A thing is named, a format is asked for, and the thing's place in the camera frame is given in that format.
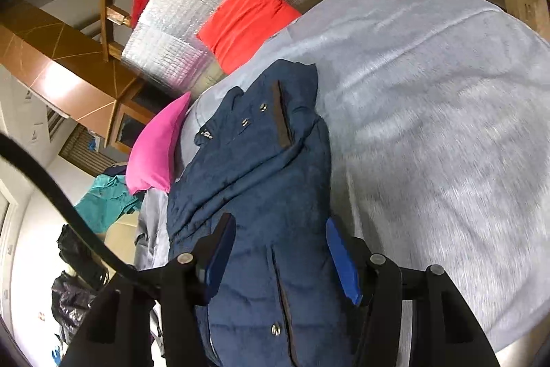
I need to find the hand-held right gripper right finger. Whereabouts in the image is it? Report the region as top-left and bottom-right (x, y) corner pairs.
(325, 218), (501, 367)

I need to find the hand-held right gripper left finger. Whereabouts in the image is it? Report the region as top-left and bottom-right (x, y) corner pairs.
(60, 213), (237, 367)

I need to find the navy blue padded jacket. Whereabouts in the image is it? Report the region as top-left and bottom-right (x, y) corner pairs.
(167, 58), (374, 367)

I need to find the beige sofa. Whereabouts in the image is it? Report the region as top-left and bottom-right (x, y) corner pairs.
(99, 216), (142, 269)

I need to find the pink pillow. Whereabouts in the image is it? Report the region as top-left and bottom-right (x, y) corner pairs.
(125, 92), (193, 196)

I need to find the teal garment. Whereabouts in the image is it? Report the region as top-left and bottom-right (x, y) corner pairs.
(74, 173), (144, 234)

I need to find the black garment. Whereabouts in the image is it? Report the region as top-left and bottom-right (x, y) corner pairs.
(57, 223), (108, 286)

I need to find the grey blanket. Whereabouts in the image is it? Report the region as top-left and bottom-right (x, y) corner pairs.
(133, 0), (550, 359)

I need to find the wooden base cabinet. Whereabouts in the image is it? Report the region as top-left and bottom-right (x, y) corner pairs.
(105, 85), (162, 155)

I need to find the brown curtain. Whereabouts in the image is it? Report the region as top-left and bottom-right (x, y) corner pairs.
(58, 126), (108, 179)

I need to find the red-orange pillow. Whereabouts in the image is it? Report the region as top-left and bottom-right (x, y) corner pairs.
(196, 0), (302, 74)

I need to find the wooden column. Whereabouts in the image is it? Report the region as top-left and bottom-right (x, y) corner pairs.
(0, 1), (142, 136)

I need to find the black cable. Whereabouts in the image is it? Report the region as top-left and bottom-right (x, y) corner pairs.
(0, 132), (155, 294)

